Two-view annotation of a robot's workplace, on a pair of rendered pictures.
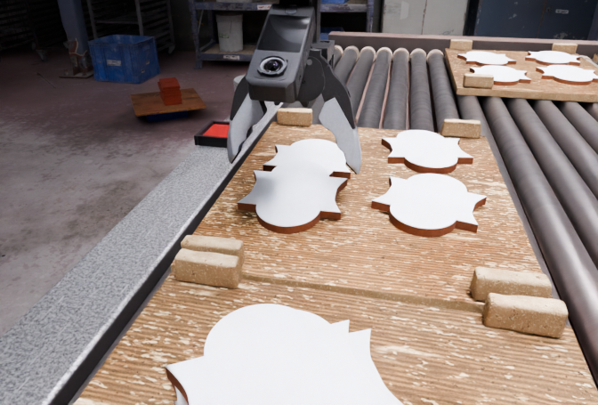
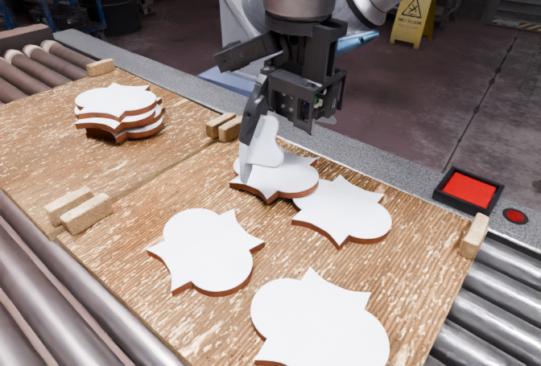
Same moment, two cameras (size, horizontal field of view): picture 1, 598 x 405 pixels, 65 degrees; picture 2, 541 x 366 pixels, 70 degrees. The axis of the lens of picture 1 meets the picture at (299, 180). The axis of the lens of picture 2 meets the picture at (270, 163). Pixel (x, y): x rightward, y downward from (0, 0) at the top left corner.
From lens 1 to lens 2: 0.79 m
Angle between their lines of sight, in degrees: 94
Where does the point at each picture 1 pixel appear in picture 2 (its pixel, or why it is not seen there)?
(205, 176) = (371, 166)
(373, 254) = (184, 189)
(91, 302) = not seen: hidden behind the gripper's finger
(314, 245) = (216, 170)
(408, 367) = (109, 164)
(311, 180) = (279, 180)
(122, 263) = not seen: hidden behind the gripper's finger
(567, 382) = (39, 204)
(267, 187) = (287, 159)
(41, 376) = (218, 103)
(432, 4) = not seen: outside the picture
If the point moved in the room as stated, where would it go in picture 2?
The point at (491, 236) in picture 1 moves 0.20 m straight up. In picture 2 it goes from (135, 262) to (86, 105)
